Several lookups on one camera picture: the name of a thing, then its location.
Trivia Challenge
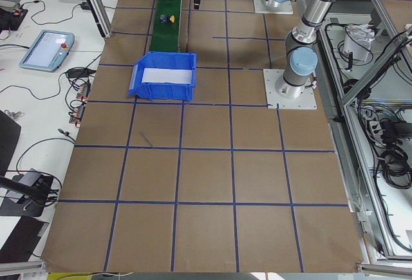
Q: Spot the green conveyor belt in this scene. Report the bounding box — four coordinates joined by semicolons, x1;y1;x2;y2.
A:
149;0;182;52

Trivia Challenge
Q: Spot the blue plastic bin left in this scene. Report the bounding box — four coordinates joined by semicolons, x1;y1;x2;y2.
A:
128;51;197;101

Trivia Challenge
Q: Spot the white foam pad left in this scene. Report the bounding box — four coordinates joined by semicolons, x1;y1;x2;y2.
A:
142;68;192;84

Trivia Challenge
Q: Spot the blue teach pendant near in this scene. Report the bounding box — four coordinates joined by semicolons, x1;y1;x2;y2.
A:
19;30;75;72

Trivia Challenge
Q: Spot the black monitor stand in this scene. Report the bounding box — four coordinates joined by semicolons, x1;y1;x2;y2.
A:
1;111;58;217

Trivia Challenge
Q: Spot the aluminium frame post left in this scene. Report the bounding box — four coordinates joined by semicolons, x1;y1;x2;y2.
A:
86;0;113;39

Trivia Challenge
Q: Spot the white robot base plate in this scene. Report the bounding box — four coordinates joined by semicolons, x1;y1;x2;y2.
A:
263;69;317;110

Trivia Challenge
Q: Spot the aluminium frame right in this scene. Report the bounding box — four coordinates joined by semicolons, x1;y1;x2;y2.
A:
315;0;411;278

